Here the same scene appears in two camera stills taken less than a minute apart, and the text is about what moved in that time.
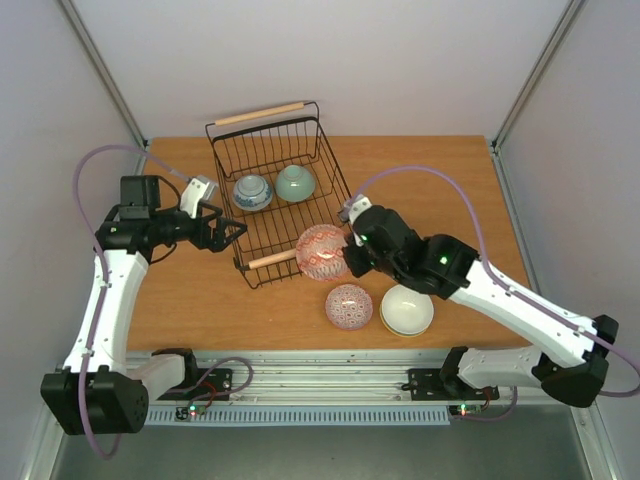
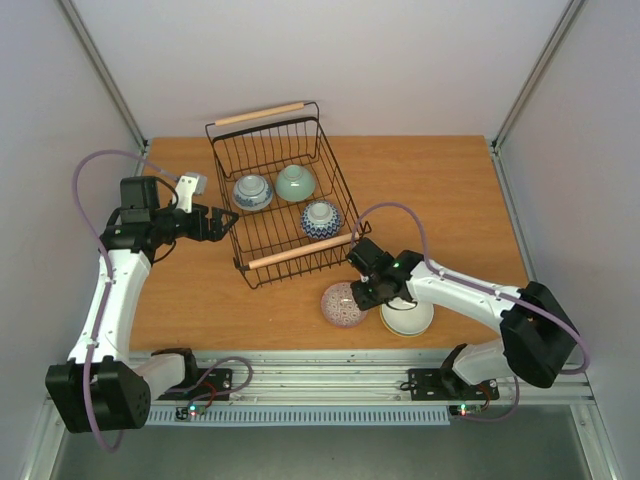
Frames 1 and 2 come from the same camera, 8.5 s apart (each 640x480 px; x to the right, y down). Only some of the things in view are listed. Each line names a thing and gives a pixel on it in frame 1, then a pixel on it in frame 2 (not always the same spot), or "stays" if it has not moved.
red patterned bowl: x=320 y=252 to x=321 y=219
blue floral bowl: x=252 y=192 stays
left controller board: x=192 y=410 stays
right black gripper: x=357 y=259 to x=367 y=293
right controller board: x=465 y=409 stays
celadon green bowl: x=295 y=183 stays
